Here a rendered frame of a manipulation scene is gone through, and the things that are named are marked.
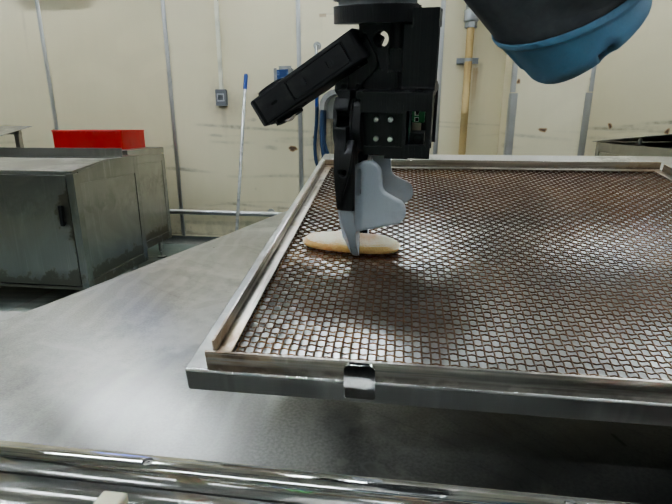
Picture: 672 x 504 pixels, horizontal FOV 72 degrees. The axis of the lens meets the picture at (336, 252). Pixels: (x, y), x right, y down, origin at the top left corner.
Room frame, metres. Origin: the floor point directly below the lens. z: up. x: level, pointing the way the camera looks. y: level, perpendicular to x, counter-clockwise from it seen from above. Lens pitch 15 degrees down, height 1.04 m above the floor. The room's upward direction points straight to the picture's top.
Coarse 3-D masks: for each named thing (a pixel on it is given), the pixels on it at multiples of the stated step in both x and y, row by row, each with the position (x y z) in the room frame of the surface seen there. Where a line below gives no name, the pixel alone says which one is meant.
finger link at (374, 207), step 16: (368, 160) 0.41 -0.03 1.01; (368, 176) 0.41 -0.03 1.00; (368, 192) 0.41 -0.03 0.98; (384, 192) 0.40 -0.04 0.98; (368, 208) 0.41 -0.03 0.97; (384, 208) 0.40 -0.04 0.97; (400, 208) 0.40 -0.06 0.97; (352, 224) 0.41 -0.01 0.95; (368, 224) 0.41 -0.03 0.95; (384, 224) 0.40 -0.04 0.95; (352, 240) 0.41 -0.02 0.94
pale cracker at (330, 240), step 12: (312, 240) 0.45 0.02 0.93; (324, 240) 0.45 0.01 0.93; (336, 240) 0.44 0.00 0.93; (360, 240) 0.44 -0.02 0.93; (372, 240) 0.44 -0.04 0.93; (384, 240) 0.44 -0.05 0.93; (348, 252) 0.43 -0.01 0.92; (360, 252) 0.43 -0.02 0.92; (372, 252) 0.43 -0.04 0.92; (384, 252) 0.43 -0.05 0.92
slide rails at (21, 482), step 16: (0, 480) 0.21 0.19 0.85; (16, 480) 0.21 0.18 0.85; (32, 480) 0.21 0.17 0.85; (48, 480) 0.21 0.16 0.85; (64, 480) 0.21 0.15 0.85; (0, 496) 0.20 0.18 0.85; (16, 496) 0.20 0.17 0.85; (32, 496) 0.20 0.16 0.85; (48, 496) 0.20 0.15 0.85; (64, 496) 0.20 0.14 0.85; (80, 496) 0.20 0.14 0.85; (96, 496) 0.20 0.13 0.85; (128, 496) 0.20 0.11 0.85; (144, 496) 0.20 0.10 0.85; (160, 496) 0.20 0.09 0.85; (176, 496) 0.20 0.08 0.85; (192, 496) 0.20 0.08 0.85; (208, 496) 0.20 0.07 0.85
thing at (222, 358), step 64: (320, 192) 0.63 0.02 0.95; (448, 192) 0.61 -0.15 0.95; (512, 192) 0.61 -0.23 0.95; (576, 192) 0.60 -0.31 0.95; (384, 256) 0.43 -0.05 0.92; (448, 256) 0.42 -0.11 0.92; (512, 256) 0.42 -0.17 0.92; (576, 256) 0.42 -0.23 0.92; (640, 256) 0.42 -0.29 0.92; (384, 320) 0.32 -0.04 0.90; (448, 320) 0.32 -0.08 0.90; (640, 320) 0.31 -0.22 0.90; (448, 384) 0.25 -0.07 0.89; (512, 384) 0.24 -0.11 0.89; (576, 384) 0.24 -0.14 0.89; (640, 384) 0.23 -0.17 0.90
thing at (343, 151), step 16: (336, 128) 0.39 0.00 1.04; (336, 144) 0.39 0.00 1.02; (352, 144) 0.39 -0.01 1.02; (336, 160) 0.39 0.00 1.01; (352, 160) 0.39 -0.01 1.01; (336, 176) 0.39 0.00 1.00; (352, 176) 0.40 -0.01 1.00; (336, 192) 0.40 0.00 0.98; (352, 192) 0.40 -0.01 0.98; (352, 208) 0.40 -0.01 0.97
